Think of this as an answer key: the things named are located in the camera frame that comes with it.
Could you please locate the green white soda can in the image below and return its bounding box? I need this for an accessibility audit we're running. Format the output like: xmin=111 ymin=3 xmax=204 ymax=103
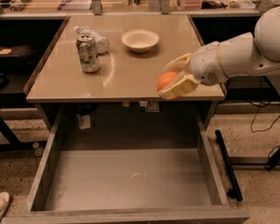
xmin=77 ymin=34 xmax=100 ymax=73

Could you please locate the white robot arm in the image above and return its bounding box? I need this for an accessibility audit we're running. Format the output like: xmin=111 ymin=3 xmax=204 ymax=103
xmin=158 ymin=7 xmax=280 ymax=100

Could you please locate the beige counter cabinet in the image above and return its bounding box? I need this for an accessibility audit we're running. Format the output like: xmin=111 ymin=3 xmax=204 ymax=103
xmin=27 ymin=15 xmax=224 ymax=133

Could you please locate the open grey drawer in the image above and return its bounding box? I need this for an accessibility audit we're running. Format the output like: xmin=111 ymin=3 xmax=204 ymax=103
xmin=2 ymin=103 xmax=248 ymax=224

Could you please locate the orange fruit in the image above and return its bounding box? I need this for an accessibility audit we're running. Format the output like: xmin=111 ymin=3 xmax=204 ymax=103
xmin=157 ymin=72 xmax=178 ymax=91

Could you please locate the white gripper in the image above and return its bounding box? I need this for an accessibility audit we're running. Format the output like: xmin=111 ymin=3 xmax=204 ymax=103
xmin=158 ymin=42 xmax=228 ymax=100

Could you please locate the black floor bar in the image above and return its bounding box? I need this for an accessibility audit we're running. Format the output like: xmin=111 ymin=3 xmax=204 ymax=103
xmin=215 ymin=130 xmax=243 ymax=202

